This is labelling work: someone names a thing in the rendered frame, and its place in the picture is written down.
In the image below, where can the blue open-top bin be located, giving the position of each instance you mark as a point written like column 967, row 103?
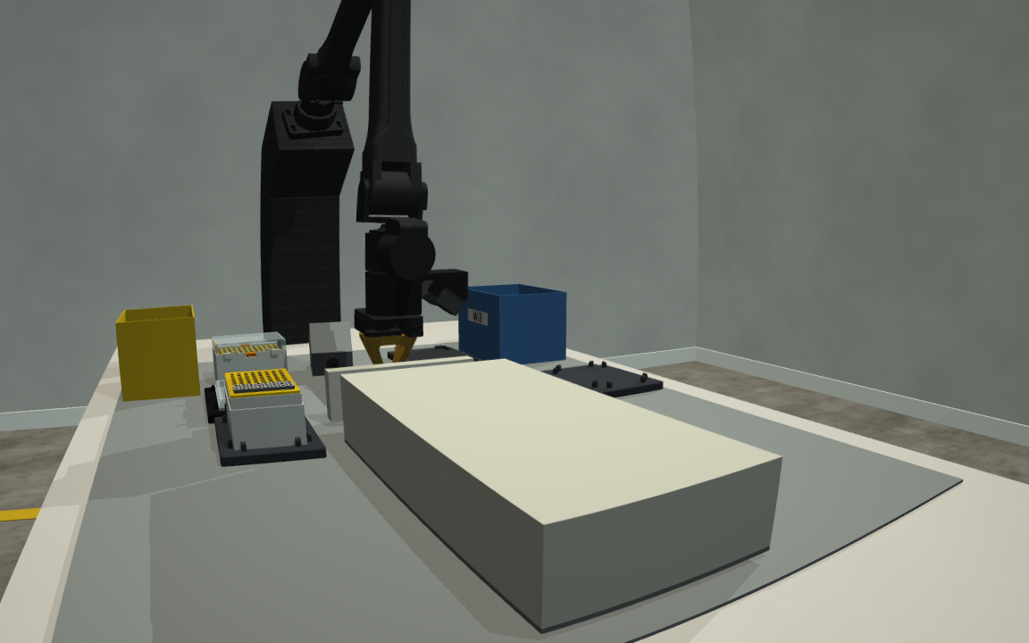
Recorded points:
column 513, row 322

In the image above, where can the large cream rectangular box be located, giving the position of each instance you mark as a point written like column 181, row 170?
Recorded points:
column 568, row 503

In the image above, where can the yellow bin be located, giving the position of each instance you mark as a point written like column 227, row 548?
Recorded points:
column 158, row 358

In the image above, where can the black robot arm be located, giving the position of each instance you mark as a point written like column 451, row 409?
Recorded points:
column 401, row 246

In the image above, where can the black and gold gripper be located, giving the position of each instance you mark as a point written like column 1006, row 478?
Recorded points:
column 379, row 313

